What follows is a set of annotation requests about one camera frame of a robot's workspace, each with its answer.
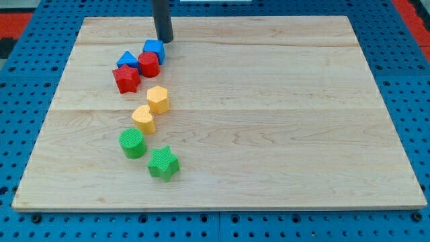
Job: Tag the red cylinder block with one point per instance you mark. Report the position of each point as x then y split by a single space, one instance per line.
149 64

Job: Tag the yellow hexagon block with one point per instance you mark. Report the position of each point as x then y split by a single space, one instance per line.
158 99

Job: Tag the red star block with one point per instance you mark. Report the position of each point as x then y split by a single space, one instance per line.
127 79

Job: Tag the yellow heart block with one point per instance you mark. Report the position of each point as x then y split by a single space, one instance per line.
143 119

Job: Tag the green star block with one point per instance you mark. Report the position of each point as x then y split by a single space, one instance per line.
163 163

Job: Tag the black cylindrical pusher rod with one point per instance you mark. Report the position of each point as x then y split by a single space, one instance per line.
162 19

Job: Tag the blue cube block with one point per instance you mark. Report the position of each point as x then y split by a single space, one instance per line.
157 47

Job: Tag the blue triangle block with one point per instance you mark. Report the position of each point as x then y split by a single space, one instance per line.
128 59

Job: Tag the green cylinder block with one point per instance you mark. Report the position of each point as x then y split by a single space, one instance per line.
132 143

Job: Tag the light wooden board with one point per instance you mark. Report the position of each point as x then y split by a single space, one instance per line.
266 114

